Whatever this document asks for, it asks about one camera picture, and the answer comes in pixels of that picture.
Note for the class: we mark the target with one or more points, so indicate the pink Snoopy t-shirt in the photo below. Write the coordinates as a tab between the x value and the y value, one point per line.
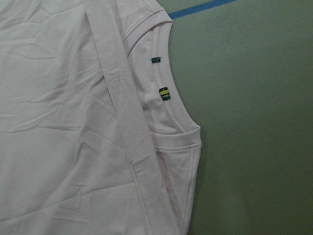
94	137

